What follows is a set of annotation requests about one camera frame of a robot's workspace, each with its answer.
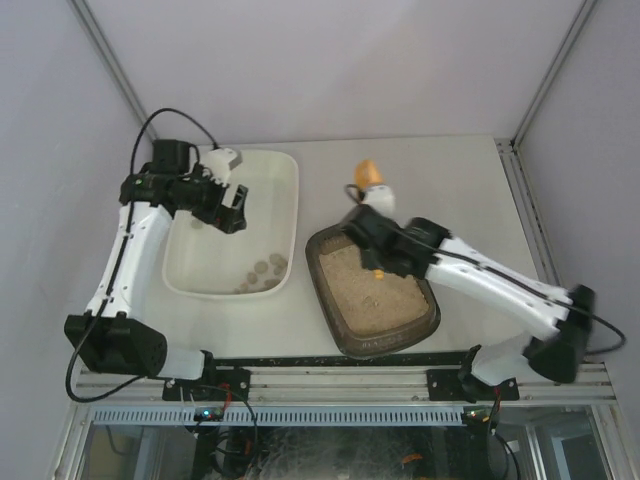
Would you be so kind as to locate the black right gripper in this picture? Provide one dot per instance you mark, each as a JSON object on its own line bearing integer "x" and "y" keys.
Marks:
{"x": 370, "y": 240}

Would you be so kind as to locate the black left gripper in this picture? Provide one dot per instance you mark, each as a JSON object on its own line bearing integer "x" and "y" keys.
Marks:
{"x": 220, "y": 206}

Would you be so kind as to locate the dark grey litter box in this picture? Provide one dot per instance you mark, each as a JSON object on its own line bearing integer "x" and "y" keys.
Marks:
{"x": 367, "y": 316}

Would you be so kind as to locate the orange plastic litter scoop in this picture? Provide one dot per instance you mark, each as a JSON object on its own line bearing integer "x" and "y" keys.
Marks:
{"x": 366, "y": 173}

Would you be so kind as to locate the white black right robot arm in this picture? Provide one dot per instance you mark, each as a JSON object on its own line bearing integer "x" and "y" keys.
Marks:
{"x": 556, "y": 322}

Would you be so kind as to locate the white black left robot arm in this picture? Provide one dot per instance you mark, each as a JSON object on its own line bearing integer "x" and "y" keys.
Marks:
{"x": 111, "y": 336}

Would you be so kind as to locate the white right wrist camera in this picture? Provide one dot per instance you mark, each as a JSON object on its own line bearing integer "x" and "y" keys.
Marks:
{"x": 380, "y": 197}

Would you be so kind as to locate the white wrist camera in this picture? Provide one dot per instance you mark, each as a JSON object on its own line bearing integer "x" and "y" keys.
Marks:
{"x": 380, "y": 197}
{"x": 219, "y": 164}

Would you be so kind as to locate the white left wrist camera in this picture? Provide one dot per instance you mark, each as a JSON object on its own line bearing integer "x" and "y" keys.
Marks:
{"x": 219, "y": 164}

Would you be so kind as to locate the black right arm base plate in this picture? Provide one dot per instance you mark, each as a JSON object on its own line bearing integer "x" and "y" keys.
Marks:
{"x": 445, "y": 385}

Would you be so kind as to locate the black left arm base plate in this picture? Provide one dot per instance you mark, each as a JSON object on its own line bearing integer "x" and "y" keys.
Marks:
{"x": 226, "y": 384}

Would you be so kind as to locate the grey slotted cable duct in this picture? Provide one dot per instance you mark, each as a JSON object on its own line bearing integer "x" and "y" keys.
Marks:
{"x": 277, "y": 416}

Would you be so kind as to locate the aluminium mounting rail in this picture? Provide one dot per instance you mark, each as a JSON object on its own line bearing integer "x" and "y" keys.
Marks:
{"x": 406, "y": 385}

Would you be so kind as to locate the left aluminium corner post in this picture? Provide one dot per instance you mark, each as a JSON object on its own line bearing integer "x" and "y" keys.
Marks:
{"x": 106, "y": 53}

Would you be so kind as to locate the aluminium corner post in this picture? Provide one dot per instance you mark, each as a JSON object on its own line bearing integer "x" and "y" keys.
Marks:
{"x": 106, "y": 53}
{"x": 566, "y": 46}

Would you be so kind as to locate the right aluminium corner post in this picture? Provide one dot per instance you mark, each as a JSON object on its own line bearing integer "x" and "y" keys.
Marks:
{"x": 566, "y": 46}

